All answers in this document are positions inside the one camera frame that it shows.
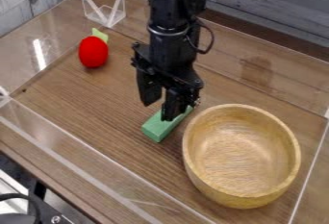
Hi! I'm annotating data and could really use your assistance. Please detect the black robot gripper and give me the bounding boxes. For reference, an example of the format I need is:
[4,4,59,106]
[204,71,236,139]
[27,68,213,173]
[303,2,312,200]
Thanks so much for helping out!
[131,25,204,121]

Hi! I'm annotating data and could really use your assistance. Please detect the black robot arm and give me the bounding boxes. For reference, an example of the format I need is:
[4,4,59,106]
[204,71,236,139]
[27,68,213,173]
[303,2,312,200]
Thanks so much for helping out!
[131,0,209,121]

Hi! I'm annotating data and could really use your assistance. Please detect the green rectangular block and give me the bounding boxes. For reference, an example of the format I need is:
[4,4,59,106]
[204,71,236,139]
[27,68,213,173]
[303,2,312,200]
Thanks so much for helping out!
[142,107,194,142]

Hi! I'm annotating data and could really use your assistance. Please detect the small green wedge block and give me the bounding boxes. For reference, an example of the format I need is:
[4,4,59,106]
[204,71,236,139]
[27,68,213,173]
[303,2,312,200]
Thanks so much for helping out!
[91,28,109,43]

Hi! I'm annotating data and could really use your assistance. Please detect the light wooden bowl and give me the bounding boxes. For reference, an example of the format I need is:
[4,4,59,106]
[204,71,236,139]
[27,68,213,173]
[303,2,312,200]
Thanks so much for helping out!
[182,104,303,210]

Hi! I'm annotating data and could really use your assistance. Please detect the red ball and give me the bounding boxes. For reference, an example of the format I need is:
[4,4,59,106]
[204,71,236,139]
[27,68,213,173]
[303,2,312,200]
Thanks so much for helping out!
[79,36,110,68]

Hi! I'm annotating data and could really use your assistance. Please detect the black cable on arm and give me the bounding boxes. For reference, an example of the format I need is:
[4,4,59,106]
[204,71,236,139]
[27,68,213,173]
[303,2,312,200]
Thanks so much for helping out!
[185,20,214,56]

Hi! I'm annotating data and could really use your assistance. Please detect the clear acrylic corner bracket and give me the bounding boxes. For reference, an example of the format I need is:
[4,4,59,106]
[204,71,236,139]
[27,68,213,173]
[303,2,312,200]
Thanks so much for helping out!
[82,0,126,28]

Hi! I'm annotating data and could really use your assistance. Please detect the clear acrylic tray wall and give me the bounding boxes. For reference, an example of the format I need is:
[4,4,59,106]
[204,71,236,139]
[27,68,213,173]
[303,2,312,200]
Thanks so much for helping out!
[0,87,214,224]

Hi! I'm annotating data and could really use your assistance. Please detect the black device with cable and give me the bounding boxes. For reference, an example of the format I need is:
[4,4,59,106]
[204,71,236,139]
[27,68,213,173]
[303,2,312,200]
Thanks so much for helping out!
[0,192,91,224]

